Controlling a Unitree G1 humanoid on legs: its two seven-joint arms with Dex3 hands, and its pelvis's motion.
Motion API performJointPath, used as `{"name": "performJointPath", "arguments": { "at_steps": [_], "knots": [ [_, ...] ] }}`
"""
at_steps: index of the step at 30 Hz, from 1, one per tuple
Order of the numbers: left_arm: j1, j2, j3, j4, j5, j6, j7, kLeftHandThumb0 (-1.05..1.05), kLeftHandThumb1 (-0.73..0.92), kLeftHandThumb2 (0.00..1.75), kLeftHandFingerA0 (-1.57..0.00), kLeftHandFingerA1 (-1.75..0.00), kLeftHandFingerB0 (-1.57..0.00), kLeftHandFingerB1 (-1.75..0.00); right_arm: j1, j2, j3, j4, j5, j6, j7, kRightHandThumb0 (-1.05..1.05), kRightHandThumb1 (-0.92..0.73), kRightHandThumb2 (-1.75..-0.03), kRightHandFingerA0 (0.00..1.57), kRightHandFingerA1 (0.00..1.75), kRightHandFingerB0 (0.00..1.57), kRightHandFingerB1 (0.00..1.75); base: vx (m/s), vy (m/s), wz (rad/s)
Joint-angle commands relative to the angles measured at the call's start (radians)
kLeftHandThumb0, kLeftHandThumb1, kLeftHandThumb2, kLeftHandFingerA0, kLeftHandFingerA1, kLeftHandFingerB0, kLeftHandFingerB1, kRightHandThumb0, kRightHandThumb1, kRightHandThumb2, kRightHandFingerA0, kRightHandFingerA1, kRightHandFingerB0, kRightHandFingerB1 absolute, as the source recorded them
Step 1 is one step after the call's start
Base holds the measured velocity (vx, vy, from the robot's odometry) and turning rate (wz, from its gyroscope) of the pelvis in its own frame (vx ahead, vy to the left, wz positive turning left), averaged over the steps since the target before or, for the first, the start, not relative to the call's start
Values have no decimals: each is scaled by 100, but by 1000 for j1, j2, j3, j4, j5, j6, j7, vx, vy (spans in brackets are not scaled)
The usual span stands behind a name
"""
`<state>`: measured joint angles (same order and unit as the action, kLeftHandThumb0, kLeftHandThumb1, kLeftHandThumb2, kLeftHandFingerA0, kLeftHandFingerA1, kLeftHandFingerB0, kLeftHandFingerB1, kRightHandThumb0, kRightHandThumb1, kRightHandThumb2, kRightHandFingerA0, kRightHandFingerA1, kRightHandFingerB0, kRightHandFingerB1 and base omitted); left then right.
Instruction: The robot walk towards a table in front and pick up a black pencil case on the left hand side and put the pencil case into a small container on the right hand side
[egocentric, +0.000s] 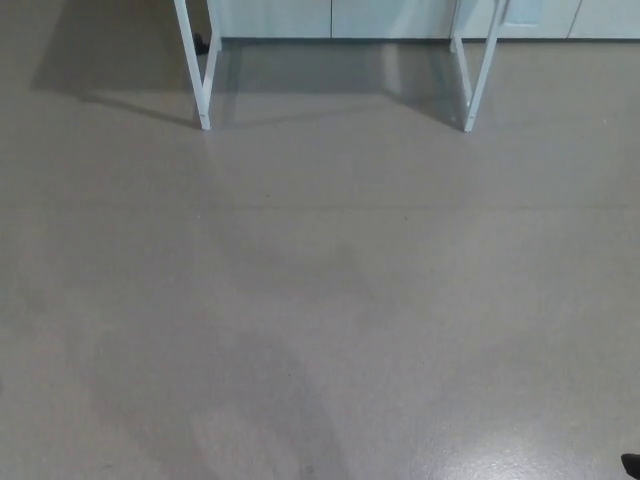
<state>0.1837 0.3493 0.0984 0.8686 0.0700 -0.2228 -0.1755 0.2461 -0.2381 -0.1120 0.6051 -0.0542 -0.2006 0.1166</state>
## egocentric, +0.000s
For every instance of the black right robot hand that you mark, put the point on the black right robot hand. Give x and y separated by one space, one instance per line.
632 464

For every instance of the white table leg frame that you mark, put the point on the white table leg frame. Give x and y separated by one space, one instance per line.
192 60
480 80

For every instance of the small black floor object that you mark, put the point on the small black floor object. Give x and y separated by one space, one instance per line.
200 44

